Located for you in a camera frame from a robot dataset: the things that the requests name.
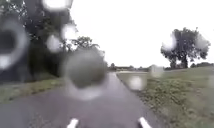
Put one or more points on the distant low hedge line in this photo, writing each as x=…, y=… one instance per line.
x=135, y=68

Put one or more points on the grey asphalt path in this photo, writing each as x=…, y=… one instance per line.
x=111, y=110

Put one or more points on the robot's own part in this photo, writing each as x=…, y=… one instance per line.
x=73, y=123
x=144, y=122

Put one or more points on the row of dark trees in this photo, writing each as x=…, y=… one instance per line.
x=35, y=50

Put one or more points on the large lone tree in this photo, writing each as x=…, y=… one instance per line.
x=185, y=46

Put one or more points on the grass field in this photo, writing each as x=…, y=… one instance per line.
x=181, y=93

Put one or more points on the grass verge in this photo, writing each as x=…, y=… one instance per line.
x=21, y=89

